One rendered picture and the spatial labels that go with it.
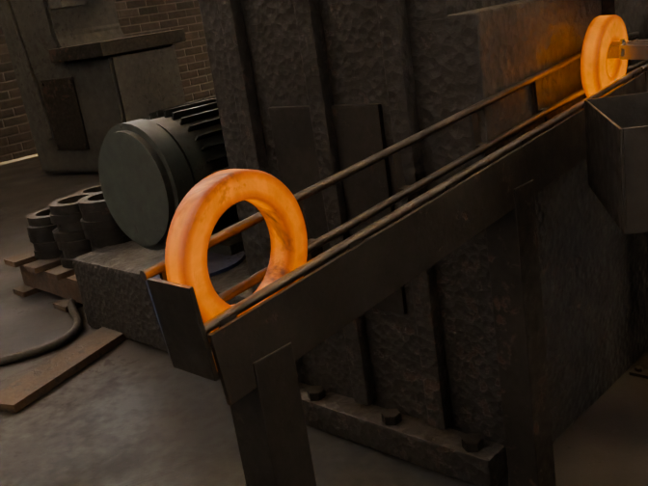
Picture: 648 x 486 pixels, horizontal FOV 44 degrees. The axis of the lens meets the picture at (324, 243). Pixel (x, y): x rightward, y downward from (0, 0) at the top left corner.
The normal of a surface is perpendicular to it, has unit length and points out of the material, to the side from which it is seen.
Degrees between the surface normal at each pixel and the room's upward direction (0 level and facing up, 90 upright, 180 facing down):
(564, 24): 90
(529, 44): 90
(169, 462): 0
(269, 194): 90
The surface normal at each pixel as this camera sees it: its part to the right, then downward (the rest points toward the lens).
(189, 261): 0.74, 0.08
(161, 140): 0.41, -0.60
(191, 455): -0.15, -0.95
